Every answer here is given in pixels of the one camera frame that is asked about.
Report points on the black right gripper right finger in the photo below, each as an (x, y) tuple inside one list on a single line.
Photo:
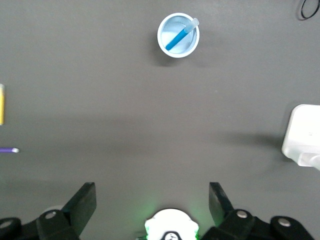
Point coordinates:
[(220, 207)]

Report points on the yellow marker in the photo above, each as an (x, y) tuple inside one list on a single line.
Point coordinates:
[(2, 105)]

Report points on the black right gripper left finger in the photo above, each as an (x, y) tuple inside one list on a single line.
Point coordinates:
[(80, 207)]

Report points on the blue marker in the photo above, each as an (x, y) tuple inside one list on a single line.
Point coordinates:
[(178, 38)]

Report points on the white stand with base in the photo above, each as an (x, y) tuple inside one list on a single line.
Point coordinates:
[(302, 135)]

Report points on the light blue plastic cup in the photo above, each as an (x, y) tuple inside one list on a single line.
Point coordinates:
[(170, 53)]

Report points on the purple marker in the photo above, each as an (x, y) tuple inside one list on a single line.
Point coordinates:
[(8, 150)]

